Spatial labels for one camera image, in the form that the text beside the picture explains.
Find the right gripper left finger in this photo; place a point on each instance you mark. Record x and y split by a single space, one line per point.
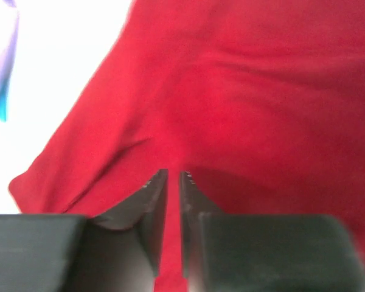
118 250

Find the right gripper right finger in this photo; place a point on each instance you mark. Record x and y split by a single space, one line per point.
227 252

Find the red t shirt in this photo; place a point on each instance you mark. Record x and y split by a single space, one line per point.
263 102

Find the teal t shirt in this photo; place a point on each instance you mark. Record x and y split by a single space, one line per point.
3 107

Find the lavender t shirt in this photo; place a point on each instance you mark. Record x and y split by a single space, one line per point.
9 20

